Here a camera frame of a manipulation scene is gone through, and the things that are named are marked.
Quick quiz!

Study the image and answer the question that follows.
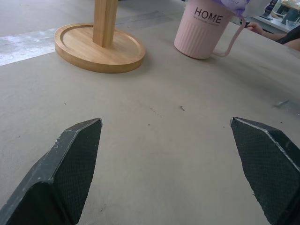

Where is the purple plastic bag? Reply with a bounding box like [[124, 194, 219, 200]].
[[212, 0, 261, 20]]

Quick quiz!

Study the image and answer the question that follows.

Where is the bystander's bare hand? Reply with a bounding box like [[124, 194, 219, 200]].
[[246, 22, 265, 35]]

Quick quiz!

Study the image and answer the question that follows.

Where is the wooden stand with round base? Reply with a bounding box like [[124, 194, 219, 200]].
[[54, 0, 146, 74]]

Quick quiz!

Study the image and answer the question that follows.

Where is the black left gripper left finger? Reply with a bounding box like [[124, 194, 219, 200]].
[[0, 118, 103, 225]]

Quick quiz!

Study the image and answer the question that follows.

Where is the pink HOME mug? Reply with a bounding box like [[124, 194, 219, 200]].
[[173, 0, 247, 60]]

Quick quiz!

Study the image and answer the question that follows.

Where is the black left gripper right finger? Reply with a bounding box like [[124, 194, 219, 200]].
[[230, 117, 300, 225]]

